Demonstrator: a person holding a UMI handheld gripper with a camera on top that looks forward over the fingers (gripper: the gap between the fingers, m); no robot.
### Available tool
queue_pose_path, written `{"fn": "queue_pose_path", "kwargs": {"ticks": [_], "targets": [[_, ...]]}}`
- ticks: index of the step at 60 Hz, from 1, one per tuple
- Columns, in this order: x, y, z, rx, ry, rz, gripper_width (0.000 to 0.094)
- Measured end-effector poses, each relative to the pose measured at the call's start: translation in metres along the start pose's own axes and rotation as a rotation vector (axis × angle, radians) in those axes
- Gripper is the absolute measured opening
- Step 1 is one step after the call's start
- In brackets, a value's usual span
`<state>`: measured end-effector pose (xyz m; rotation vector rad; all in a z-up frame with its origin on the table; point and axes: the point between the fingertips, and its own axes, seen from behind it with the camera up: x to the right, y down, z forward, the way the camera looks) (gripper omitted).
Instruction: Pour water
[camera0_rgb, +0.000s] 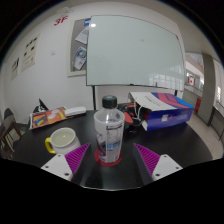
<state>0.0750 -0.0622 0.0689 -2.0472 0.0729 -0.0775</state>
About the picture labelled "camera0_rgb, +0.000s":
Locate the large white wall poster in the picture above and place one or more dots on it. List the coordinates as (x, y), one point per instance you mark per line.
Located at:
(30, 53)

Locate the large glass whiteboard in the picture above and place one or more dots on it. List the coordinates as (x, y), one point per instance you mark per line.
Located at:
(135, 51)

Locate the black jacket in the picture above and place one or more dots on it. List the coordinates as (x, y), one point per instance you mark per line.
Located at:
(40, 107)

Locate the grey chair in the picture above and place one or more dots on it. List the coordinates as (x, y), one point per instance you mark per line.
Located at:
(8, 112)

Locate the blue and white paper bag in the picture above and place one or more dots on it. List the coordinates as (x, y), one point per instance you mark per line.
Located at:
(168, 113)

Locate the clear plastic water bottle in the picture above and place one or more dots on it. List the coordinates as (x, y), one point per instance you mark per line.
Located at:
(108, 133)

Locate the grey bulletin board with papers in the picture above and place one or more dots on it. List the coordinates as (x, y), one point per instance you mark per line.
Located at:
(78, 50)

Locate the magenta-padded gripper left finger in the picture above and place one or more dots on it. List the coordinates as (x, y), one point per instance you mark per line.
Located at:
(60, 165)

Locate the flat white case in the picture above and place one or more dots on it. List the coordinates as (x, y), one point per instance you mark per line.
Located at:
(76, 111)

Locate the flat round red coaster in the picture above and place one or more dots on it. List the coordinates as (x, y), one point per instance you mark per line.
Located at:
(100, 160)

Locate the red and white sign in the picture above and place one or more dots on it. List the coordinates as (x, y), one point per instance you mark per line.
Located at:
(191, 80)

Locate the colourful orange magazine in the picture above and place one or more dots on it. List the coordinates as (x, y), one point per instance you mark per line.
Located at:
(46, 118)

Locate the red and black tool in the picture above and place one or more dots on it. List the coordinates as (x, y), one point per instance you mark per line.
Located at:
(131, 116)

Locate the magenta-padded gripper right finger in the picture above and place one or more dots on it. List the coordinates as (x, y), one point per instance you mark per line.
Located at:
(163, 165)

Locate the small white wall poster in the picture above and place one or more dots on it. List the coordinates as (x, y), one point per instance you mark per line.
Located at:
(15, 68)

